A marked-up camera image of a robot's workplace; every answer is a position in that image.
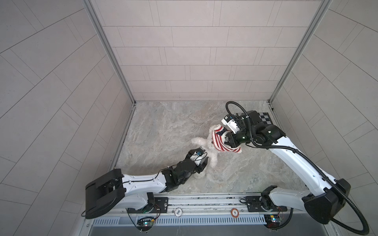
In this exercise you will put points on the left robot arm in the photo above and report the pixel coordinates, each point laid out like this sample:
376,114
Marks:
115,189

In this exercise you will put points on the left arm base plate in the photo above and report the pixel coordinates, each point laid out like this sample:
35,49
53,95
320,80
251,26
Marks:
159,205

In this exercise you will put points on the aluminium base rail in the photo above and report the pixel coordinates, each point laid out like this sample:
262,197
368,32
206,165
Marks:
223,203

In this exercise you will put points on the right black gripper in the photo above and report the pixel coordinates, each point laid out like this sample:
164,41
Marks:
231,140

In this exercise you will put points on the circuit board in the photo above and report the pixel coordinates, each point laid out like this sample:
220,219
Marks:
146,223
272,221

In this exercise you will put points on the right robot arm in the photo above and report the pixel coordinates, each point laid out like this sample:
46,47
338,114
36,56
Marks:
325,195

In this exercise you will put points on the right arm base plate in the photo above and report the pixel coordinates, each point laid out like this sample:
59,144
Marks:
255,204

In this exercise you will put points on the red poker chip on rail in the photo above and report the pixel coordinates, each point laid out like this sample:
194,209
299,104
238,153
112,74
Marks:
235,212

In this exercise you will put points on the white teddy bear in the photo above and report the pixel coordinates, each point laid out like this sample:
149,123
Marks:
210,171

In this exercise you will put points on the white poker chip on rail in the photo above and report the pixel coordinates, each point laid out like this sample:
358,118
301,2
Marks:
178,212

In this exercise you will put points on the red white striped sweater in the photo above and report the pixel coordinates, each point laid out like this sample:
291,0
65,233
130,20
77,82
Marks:
218,134

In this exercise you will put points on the black white chessboard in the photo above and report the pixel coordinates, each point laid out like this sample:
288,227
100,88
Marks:
265,118

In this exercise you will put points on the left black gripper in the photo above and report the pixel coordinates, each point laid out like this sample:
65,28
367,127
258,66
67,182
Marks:
200,168

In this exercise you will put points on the left circuit board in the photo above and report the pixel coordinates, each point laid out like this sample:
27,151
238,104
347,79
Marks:
146,223

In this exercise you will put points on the right circuit board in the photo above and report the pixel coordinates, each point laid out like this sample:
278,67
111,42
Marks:
272,221

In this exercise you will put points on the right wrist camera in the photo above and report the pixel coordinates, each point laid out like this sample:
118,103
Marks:
230,124

